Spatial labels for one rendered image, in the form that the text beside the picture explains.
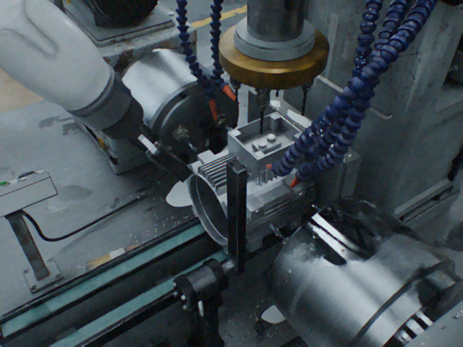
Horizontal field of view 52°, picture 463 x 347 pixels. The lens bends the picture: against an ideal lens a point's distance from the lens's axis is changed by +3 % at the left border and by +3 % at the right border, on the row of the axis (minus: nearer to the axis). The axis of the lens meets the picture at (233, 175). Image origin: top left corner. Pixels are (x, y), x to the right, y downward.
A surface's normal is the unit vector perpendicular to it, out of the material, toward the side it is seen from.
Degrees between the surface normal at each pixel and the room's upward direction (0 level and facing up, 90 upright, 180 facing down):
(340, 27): 90
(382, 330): 43
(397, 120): 90
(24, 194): 57
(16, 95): 0
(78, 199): 0
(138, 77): 36
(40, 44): 78
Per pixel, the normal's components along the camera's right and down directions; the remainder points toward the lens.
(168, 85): -0.30, -0.55
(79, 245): 0.00, -0.73
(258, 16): -0.60, 0.55
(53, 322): 0.57, 0.56
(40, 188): 0.48, 0.07
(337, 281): -0.53, -0.32
